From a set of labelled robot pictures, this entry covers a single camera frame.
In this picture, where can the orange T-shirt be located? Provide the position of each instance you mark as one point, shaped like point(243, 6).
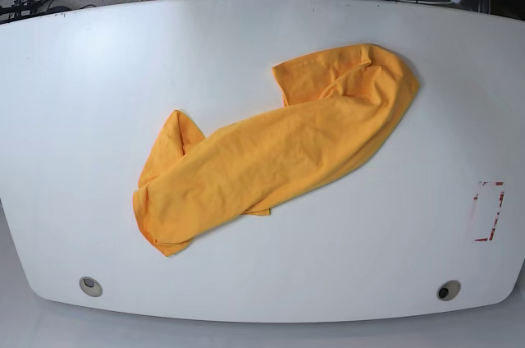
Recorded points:
point(340, 105)

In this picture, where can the red tape rectangle marking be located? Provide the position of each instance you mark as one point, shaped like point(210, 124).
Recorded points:
point(486, 208)

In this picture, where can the left table cable grommet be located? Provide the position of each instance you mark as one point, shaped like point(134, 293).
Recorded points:
point(90, 287)

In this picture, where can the table cable grommet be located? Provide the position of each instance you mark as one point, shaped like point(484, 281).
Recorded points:
point(448, 290)
point(90, 287)

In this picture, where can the right table cable grommet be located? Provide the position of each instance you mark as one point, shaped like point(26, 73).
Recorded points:
point(448, 290)

